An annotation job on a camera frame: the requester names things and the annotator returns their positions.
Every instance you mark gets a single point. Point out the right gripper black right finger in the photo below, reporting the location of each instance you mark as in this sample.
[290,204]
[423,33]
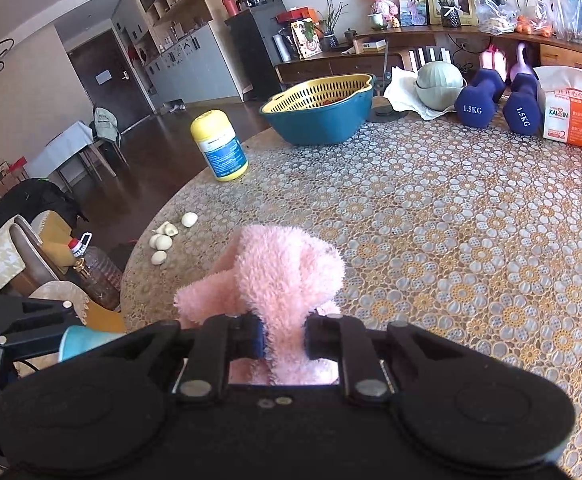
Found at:
[344,341]

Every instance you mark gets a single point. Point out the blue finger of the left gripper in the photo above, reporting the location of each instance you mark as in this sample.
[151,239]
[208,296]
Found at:
[19,314]
[28,344]

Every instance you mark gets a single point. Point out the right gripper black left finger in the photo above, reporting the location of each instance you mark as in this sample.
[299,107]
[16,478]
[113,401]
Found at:
[209,352]

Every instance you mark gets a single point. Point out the white bottle blue cap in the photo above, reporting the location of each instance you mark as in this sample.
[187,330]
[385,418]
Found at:
[77,340]

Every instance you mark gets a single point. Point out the pink fluffy towel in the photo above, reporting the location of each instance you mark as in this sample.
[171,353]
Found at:
[282,275]

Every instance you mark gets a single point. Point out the oil bottle red cap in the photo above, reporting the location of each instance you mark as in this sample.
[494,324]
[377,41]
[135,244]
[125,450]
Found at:
[101,278]

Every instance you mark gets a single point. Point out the garlic clove lower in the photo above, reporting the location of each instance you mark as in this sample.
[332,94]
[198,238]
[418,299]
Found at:
[158,257]

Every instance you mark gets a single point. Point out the garlic clove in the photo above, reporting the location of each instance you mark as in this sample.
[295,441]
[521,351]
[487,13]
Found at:
[160,242]
[158,257]
[189,219]

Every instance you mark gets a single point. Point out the garlic clove middle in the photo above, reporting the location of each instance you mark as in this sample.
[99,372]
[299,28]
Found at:
[160,242]

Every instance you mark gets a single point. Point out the garlic clove upper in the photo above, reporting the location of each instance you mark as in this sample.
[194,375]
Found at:
[189,219]

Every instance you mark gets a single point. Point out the yellow white supplement bottle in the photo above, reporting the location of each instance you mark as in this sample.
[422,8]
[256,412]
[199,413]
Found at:
[216,139]

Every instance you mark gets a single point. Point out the blue basin yellow colander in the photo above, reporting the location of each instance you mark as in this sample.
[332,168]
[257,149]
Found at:
[321,111]

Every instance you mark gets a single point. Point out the white cloth under bowl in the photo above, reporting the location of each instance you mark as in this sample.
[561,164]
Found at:
[402,95]

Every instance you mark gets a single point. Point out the left blue dumbbell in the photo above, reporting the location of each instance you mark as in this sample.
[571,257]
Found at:
[476,104]

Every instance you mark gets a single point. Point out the blue dumbbell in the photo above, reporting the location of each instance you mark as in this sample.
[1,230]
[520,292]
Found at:
[476,104]
[521,111]

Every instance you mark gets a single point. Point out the pale green ceramic bowl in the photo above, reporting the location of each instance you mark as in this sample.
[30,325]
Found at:
[438,85]

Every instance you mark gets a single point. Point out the right blue dumbbell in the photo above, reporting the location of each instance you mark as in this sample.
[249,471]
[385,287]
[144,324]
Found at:
[521,111]

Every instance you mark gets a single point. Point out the pink bottle on floor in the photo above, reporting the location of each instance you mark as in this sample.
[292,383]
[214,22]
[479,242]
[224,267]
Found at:
[493,58]

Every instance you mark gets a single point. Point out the purple kettlebell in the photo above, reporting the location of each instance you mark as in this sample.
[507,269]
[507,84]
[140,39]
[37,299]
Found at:
[520,66]

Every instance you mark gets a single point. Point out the orange white tissue box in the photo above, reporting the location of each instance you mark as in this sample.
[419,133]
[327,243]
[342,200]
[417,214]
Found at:
[560,98]

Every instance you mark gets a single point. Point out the pink plush bear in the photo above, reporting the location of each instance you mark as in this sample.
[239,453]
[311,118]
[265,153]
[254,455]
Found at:
[384,15]

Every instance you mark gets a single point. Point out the clear plastic bags on cabinet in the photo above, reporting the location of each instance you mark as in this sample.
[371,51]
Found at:
[560,19]

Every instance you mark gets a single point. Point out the wooden picture frame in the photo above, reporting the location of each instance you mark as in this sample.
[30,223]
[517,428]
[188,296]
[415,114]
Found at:
[442,10]

